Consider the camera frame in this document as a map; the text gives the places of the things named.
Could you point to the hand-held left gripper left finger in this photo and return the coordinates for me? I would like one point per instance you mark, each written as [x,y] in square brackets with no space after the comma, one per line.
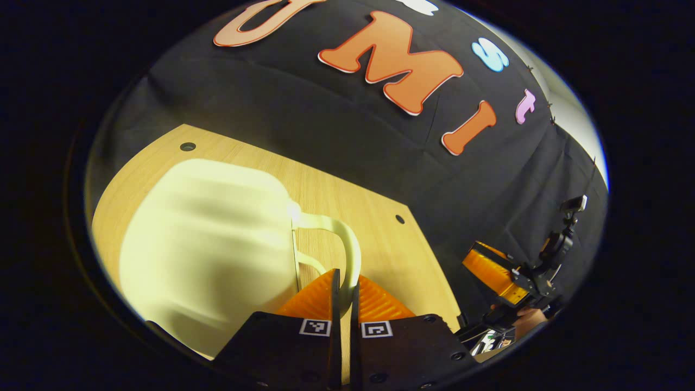
[336,347]

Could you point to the pale yellow suitcase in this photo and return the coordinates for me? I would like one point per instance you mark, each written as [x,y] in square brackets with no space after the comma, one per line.
[206,244]

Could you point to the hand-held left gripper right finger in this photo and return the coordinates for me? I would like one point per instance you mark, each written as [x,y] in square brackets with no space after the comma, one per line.
[355,347]

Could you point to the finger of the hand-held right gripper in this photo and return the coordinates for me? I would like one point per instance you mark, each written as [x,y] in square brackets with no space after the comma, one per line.
[488,271]

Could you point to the row of black cloth clips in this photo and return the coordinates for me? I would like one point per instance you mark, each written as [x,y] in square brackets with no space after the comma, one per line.
[549,104]

